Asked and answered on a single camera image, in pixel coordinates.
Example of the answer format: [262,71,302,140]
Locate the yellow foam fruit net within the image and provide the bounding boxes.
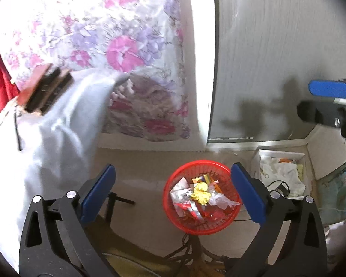
[191,182,211,205]

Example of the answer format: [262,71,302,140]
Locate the red gold snack wrapper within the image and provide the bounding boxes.
[174,201,215,223]

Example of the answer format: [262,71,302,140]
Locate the clear plastic wrap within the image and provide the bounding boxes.
[209,192,241,210]

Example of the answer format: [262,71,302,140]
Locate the colourful striped snack pack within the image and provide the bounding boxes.
[192,174,214,185]

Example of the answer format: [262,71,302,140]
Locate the red trash basket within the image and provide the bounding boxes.
[163,160,242,235]

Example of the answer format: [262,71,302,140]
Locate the white box with cloths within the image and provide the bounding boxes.
[250,149,313,199]

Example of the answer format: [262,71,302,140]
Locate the grey tablecloth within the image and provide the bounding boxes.
[0,69,128,270]

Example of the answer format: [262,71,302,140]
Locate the brown leather wallet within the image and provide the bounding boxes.
[17,64,73,115]

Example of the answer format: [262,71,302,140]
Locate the floral foil sheet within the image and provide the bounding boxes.
[0,0,191,141]

